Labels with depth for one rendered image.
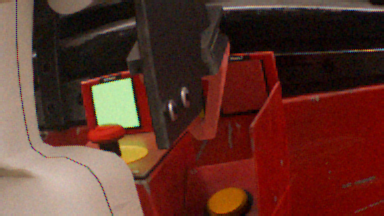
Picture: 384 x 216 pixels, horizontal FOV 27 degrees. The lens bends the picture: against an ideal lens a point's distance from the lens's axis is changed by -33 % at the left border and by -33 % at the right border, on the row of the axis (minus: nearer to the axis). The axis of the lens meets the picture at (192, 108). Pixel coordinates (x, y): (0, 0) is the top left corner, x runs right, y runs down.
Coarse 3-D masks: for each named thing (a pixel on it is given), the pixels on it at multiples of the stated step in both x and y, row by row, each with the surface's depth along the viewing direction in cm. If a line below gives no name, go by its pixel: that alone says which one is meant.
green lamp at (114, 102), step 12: (108, 84) 104; (120, 84) 104; (96, 96) 105; (108, 96) 104; (120, 96) 104; (132, 96) 104; (96, 108) 105; (108, 108) 105; (120, 108) 104; (132, 108) 104; (108, 120) 105; (120, 120) 105; (132, 120) 104
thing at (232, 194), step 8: (224, 192) 96; (232, 192) 96; (240, 192) 95; (208, 200) 96; (216, 200) 96; (224, 200) 95; (232, 200) 95; (240, 200) 95; (208, 208) 95; (216, 208) 95; (224, 208) 95; (232, 208) 94; (240, 208) 94
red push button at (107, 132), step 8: (96, 128) 96; (104, 128) 95; (112, 128) 95; (120, 128) 96; (96, 136) 95; (104, 136) 94; (112, 136) 95; (120, 136) 95; (104, 144) 96; (112, 144) 96; (112, 152) 96; (120, 152) 96
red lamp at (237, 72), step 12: (252, 60) 100; (228, 72) 101; (240, 72) 101; (252, 72) 101; (228, 84) 101; (240, 84) 101; (252, 84) 101; (264, 84) 101; (228, 96) 102; (240, 96) 101; (252, 96) 101; (264, 96) 101; (228, 108) 102; (240, 108) 102; (252, 108) 101
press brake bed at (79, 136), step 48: (240, 48) 114; (288, 48) 113; (336, 48) 111; (288, 96) 114; (336, 96) 111; (48, 144) 122; (240, 144) 116; (288, 144) 114; (336, 144) 113; (336, 192) 114
